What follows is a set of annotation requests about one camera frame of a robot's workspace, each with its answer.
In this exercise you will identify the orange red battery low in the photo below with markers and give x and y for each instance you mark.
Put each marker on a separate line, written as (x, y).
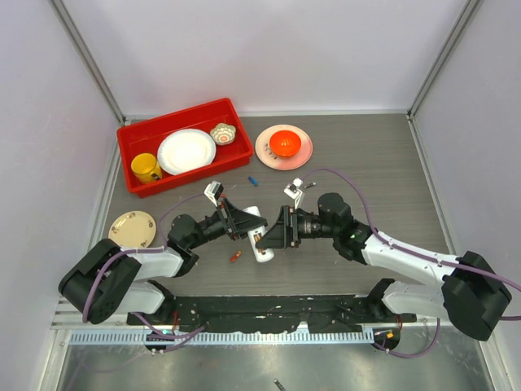
(235, 257)

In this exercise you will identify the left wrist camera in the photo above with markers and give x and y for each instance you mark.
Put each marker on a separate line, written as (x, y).
(213, 192)

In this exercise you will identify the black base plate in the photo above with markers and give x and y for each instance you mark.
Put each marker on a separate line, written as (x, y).
(275, 314)

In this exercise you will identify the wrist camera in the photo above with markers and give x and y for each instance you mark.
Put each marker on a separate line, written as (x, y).
(295, 191)
(213, 192)

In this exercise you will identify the small flower-shaped bowl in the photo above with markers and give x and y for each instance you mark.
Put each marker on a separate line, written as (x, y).
(223, 134)

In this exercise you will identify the pink plate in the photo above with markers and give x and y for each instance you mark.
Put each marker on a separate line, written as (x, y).
(273, 161)

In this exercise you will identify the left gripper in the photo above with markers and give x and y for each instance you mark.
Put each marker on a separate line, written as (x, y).
(237, 222)

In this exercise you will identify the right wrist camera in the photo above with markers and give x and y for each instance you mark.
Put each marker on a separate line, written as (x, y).
(295, 191)

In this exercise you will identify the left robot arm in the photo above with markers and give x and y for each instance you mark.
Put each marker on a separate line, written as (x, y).
(111, 279)

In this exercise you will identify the white cable duct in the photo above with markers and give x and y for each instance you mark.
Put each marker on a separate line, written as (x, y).
(146, 337)

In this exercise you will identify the small dark object on floor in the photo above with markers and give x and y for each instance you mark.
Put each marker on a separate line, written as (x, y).
(279, 385)

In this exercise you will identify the orange bowl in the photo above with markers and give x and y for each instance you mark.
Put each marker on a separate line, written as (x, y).
(285, 143)

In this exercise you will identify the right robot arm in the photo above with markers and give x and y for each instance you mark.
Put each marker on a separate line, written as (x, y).
(462, 290)

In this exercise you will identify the red plastic bin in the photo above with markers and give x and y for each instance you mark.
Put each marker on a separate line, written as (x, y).
(146, 137)

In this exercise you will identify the cream floral plate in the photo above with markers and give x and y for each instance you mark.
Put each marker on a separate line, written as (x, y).
(133, 229)

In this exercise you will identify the yellow mug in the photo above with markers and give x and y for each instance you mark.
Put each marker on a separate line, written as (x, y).
(146, 168)

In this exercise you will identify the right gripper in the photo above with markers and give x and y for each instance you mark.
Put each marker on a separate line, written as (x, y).
(284, 234)

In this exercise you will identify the white paper plate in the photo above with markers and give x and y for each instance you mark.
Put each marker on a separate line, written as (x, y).
(186, 150)

